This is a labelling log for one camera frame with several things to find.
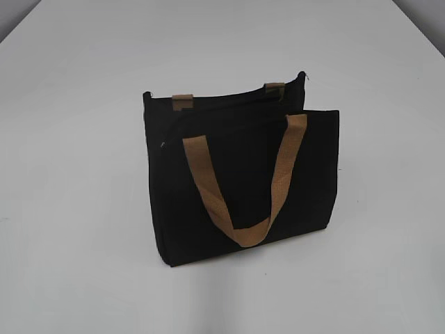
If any black fabric tote bag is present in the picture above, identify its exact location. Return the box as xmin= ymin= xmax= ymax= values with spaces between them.
xmin=143 ymin=72 xmax=339 ymax=267

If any tan front bag strap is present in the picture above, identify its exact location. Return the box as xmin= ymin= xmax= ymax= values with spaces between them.
xmin=181 ymin=113 xmax=308 ymax=249

